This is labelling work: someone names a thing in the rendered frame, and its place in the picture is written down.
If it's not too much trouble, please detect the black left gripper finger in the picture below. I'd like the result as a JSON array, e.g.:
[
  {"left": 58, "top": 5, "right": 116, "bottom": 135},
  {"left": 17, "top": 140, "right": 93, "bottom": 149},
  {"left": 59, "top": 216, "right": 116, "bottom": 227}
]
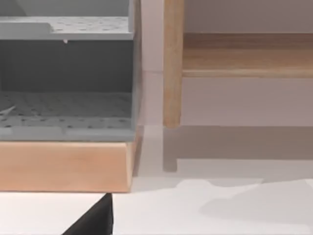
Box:
[{"left": 61, "top": 192, "right": 114, "bottom": 235}]

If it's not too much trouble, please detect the pale wooden drawer front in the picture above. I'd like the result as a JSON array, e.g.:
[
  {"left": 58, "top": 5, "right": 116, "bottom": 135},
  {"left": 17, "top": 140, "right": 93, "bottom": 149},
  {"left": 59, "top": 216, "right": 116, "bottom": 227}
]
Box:
[{"left": 0, "top": 140, "right": 137, "bottom": 193}]

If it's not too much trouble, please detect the grey pierced drawer inside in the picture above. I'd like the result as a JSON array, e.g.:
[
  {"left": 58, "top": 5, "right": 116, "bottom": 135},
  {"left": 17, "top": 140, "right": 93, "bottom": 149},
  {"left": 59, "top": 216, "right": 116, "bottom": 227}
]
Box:
[{"left": 0, "top": 92, "right": 136, "bottom": 142}]

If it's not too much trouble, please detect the wooden cupboard with grey inside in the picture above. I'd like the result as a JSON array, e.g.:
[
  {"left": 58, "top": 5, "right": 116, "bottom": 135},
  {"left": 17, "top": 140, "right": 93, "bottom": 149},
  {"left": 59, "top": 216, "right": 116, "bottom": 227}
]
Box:
[{"left": 0, "top": 0, "right": 143, "bottom": 178}]

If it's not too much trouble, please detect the wooden open shelf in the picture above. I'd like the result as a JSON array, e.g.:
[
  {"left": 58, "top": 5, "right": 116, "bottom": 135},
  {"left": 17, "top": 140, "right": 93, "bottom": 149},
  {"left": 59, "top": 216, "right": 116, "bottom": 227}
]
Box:
[{"left": 163, "top": 0, "right": 313, "bottom": 129}]

